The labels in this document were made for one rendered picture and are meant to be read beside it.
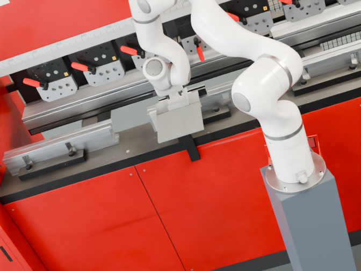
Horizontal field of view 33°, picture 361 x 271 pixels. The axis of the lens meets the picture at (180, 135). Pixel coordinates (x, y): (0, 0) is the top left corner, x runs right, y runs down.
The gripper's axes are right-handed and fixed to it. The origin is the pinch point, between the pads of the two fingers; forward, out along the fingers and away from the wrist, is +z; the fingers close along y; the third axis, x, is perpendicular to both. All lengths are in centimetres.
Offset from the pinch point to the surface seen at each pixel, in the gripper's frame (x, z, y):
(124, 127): -48, 180, 65
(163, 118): 8.2, 1.7, 6.8
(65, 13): -31, -30, 27
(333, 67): 5, 15, -63
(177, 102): 2.1, 6.6, 0.3
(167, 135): 17.3, -5.9, 5.6
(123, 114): -61, 191, 65
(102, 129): 2.1, 11.4, 34.5
